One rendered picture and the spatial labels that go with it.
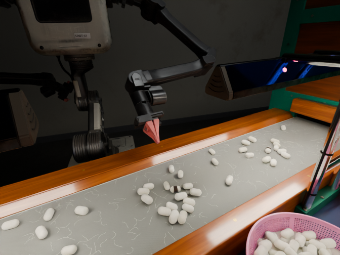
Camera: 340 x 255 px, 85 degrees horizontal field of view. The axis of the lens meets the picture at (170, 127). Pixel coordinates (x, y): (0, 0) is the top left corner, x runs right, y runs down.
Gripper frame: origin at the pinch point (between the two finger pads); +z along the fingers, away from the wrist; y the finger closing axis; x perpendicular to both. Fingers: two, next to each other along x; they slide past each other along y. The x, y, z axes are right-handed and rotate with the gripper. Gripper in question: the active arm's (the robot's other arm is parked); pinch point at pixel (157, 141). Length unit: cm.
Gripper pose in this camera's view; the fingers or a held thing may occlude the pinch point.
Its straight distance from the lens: 63.1
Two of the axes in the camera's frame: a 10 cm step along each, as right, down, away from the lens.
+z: 4.0, 8.5, -3.4
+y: 8.7, -2.4, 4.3
